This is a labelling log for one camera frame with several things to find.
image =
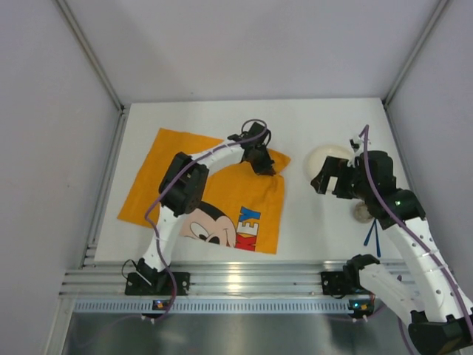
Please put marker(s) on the orange Mickey placemat cloth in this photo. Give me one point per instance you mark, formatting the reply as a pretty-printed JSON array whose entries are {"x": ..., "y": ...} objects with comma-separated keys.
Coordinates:
[{"x": 239, "y": 209}]

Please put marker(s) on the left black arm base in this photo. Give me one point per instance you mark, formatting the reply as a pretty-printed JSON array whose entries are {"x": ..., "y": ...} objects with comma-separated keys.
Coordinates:
[{"x": 137, "y": 286}]

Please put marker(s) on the blue fork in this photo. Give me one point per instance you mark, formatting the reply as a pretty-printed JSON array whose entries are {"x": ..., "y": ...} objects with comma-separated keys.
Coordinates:
[{"x": 377, "y": 241}]

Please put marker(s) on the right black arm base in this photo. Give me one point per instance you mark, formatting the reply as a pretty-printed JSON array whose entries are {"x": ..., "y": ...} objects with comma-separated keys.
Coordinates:
[{"x": 338, "y": 285}]

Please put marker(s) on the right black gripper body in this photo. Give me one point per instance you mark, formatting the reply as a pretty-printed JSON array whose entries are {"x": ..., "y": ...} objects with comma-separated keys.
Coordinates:
[{"x": 336, "y": 181}]

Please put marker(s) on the slotted grey cable duct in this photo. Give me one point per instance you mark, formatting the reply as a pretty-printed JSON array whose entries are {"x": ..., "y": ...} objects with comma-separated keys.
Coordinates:
[{"x": 357, "y": 308}]

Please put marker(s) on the aluminium mounting rail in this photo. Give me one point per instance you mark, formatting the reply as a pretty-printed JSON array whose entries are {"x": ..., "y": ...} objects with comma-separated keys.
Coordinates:
[{"x": 232, "y": 279}]

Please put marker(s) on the blue spoon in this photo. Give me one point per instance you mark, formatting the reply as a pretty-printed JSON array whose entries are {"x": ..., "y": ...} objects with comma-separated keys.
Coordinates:
[{"x": 369, "y": 233}]

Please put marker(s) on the white round plate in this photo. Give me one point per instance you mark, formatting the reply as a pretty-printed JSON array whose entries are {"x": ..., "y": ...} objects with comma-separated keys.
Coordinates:
[{"x": 315, "y": 159}]

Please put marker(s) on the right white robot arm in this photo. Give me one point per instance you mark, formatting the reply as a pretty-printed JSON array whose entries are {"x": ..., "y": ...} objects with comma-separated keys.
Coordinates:
[{"x": 439, "y": 318}]

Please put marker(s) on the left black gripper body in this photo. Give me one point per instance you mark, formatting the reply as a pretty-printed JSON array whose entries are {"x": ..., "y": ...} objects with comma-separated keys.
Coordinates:
[{"x": 261, "y": 159}]

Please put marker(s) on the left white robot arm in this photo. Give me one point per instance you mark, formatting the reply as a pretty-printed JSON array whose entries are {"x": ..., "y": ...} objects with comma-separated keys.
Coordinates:
[{"x": 182, "y": 187}]

